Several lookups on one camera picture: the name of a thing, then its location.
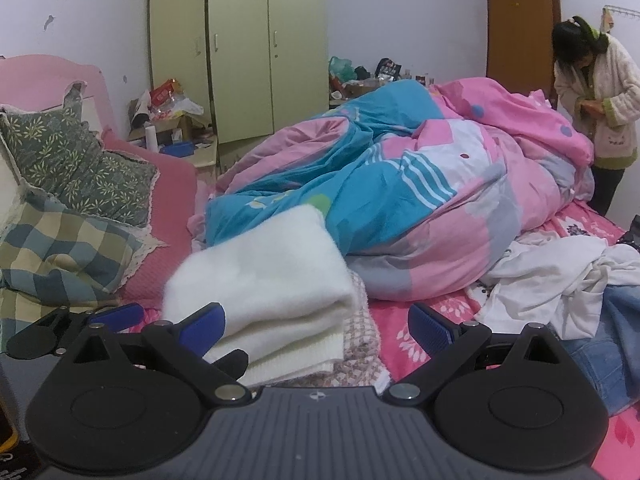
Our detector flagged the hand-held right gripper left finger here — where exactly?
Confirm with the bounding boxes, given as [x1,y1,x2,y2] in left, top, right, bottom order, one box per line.
[65,302,253,403]

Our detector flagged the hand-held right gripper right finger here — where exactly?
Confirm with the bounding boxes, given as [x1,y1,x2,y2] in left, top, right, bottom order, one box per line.
[382,302,568,403]

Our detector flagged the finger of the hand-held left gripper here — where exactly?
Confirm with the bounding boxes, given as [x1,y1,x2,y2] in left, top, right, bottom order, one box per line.
[204,349,250,382]
[5,302,146,361]

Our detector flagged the cream knit sweater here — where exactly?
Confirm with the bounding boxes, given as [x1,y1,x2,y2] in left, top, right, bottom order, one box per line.
[161,205,363,388]

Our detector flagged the pink floral blanket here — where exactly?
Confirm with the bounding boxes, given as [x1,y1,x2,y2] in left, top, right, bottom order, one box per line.
[367,200,640,480]

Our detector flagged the pink white knit garment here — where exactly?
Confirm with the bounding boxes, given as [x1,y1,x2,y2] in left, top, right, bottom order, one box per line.
[280,270,393,396]

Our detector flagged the checked pillow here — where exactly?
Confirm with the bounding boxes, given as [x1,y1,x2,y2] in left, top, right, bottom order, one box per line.
[0,286,120,356]
[0,195,168,306]

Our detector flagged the pink quilted bedsheet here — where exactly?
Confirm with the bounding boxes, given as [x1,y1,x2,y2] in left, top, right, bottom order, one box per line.
[102,132,211,311]

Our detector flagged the white cotton garment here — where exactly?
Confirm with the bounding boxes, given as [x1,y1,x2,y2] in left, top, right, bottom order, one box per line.
[477,235,640,341]

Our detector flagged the pink grey quilt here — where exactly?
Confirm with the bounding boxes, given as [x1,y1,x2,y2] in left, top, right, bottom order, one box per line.
[187,76,596,303]

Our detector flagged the green leaf pillow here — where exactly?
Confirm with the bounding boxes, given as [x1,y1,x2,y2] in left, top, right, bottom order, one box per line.
[0,102,161,228]

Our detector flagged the bedside table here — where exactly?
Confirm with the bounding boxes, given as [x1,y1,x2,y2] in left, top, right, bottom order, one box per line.
[127,132,221,183]

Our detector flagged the blue denim jeans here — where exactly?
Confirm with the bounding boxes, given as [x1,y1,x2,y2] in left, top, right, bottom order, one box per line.
[547,282,640,416]

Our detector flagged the cardboard box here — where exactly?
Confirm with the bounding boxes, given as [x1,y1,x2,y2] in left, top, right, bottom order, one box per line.
[150,112,213,143]

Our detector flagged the red snack packet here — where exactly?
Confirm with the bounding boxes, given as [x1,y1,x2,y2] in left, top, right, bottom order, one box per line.
[150,79,183,107]

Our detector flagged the pink headboard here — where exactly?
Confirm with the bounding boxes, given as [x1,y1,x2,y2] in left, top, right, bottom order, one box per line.
[0,55,121,146]

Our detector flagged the black printed bag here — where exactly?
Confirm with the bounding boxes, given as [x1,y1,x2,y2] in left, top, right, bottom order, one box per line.
[374,58,404,81]

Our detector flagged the pale green wardrobe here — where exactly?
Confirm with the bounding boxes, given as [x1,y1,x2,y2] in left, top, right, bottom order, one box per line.
[146,0,331,171]

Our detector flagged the green plastic bag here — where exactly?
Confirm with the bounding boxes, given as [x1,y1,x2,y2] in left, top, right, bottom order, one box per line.
[328,56,359,84]

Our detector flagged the brown wooden door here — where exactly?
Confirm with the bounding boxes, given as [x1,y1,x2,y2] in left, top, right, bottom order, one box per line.
[485,0,561,98]

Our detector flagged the wall hook rack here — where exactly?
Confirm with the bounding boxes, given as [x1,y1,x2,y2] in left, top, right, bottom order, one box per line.
[602,4,640,28]

